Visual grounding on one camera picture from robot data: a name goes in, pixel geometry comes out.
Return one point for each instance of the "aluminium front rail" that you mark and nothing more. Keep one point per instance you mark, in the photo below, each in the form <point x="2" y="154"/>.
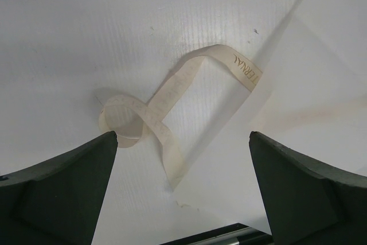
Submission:
<point x="231" y="234"/>

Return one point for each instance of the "cream ribbon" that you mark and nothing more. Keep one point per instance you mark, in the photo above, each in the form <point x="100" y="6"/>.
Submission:
<point x="153" y="113"/>

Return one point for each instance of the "white wrapping paper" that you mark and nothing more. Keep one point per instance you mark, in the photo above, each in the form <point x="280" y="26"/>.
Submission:
<point x="311" y="98"/>

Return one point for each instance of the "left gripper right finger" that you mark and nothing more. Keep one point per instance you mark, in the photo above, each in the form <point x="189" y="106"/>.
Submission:
<point x="307" y="201"/>

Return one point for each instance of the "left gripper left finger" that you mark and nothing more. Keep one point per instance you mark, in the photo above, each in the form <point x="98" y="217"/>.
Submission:
<point x="58" y="201"/>

